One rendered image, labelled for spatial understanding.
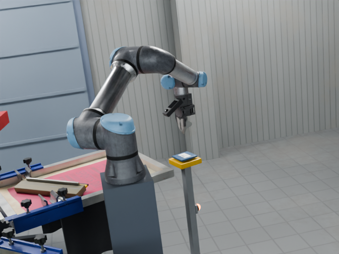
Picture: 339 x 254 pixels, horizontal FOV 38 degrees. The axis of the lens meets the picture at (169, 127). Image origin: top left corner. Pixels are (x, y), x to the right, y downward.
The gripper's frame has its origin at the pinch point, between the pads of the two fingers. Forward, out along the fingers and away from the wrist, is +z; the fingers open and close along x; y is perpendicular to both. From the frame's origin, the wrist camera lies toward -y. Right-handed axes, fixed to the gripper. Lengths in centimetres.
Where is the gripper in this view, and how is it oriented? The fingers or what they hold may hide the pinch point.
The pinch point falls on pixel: (181, 131)
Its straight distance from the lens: 258.7
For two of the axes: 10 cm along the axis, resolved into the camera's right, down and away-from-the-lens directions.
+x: -5.1, -1.9, 8.4
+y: 8.5, -2.4, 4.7
